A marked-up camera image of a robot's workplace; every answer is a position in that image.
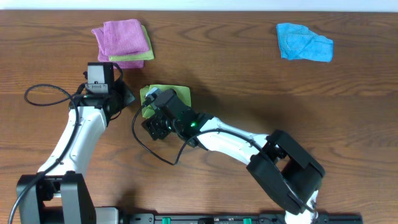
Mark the right black cable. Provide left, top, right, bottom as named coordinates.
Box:
left=131, top=102, right=317, bottom=215

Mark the blue crumpled cloth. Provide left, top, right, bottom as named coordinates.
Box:
left=276, top=23, right=334, bottom=63

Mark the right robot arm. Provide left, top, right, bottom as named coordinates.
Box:
left=142, top=88, right=325, bottom=223

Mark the folded green cloth in stack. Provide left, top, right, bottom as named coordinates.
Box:
left=109, top=26, right=154, bottom=62

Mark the top folded purple cloth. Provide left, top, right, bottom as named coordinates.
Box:
left=103, top=19, right=149, bottom=56

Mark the left black cable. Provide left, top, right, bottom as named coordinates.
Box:
left=7, top=63, right=124, bottom=224

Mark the folded purple cloth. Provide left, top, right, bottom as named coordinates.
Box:
left=91, top=27, right=146, bottom=70
left=103, top=19, right=149, bottom=56

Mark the light green microfiber cloth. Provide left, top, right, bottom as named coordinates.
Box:
left=140, top=84, right=192, bottom=119

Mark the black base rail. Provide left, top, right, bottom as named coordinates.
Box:
left=119, top=213, right=364, bottom=224

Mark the black cable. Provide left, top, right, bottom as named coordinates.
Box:
left=131, top=102, right=317, bottom=215
left=7, top=63, right=124, bottom=224

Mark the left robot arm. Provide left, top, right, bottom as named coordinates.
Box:
left=8, top=62, right=135, bottom=223

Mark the bottom folded purple cloth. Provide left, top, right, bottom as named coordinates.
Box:
left=91, top=27, right=146, bottom=70

